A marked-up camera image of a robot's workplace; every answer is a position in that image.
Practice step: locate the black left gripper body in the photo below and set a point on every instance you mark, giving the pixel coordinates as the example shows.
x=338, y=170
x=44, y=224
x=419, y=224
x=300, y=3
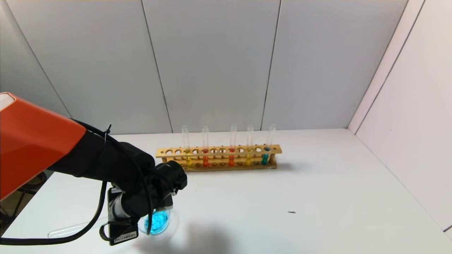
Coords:
x=121, y=233

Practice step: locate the blue pigment glass test tube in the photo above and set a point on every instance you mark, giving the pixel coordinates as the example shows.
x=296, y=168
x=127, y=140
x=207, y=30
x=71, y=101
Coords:
x=265, y=159
x=70, y=230

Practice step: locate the yellow pigment glass test tube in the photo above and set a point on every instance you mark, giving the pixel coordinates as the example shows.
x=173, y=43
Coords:
x=189, y=161
x=248, y=160

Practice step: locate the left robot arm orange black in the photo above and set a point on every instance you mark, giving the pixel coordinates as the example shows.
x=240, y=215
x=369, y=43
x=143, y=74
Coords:
x=31, y=141

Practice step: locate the red pigment glass test tube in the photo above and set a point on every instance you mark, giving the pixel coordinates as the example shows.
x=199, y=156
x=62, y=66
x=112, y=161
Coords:
x=206, y=162
x=231, y=161

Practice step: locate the wooden test tube rack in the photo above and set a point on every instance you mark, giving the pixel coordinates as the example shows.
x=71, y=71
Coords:
x=226, y=168

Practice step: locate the clear glass dish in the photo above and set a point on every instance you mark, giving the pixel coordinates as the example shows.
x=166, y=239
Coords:
x=160, y=222

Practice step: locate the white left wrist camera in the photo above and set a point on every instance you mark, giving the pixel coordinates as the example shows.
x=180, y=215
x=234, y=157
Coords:
x=166, y=201

